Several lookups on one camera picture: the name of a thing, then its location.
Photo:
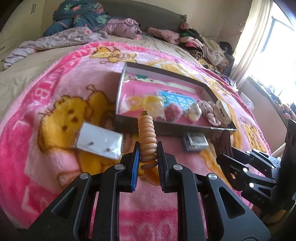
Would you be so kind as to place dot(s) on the pink book blue label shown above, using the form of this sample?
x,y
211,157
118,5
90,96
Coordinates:
x,y
172,91

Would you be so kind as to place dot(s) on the yellow hair ties bag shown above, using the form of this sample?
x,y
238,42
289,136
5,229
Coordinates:
x,y
135,104

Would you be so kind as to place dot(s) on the white earring card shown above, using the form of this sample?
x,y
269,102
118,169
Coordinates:
x,y
100,141

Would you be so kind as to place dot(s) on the dark grey headboard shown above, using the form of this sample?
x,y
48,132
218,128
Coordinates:
x,y
147,15

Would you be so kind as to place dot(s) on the black shallow cardboard box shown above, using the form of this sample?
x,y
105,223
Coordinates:
x,y
128,124

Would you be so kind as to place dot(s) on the pink crumpled garment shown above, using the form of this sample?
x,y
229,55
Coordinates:
x,y
126,28

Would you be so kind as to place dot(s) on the polka dot bow clip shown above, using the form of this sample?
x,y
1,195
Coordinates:
x,y
207,108

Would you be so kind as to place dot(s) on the beige bed sheet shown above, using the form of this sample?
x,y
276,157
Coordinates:
x,y
17,77

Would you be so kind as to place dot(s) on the clear bagged earring card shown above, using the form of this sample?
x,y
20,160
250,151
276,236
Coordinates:
x,y
153,102

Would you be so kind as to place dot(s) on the pink cartoon fleece blanket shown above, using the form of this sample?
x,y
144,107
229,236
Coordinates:
x,y
38,132

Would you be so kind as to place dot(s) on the pink fluffy pompom clip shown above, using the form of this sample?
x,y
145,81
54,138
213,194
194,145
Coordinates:
x,y
173,112

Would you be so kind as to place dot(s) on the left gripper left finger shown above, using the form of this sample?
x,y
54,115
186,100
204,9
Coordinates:
x,y
88,208

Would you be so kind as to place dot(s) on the dark floral quilt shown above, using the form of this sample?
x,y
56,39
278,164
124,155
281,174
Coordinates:
x,y
72,13

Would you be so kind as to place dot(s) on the cream hair claw clip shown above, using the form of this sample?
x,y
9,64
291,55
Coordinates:
x,y
222,113

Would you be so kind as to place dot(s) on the cream wardrobe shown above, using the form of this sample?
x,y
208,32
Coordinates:
x,y
23,25

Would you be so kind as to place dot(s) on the pearl clear hair claw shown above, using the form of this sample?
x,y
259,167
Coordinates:
x,y
194,112

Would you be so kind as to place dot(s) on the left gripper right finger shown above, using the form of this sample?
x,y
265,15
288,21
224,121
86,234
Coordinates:
x,y
207,208

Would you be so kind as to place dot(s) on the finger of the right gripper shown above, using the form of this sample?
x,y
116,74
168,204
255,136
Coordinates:
x,y
238,174
257,159

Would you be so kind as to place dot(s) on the pink folded clothing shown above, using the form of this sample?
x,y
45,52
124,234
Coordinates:
x,y
169,36

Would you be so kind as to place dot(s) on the cream curtain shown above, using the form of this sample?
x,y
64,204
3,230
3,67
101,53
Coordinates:
x,y
251,39

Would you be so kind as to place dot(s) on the pile of mixed clothes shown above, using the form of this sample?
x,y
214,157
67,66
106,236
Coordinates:
x,y
212,55

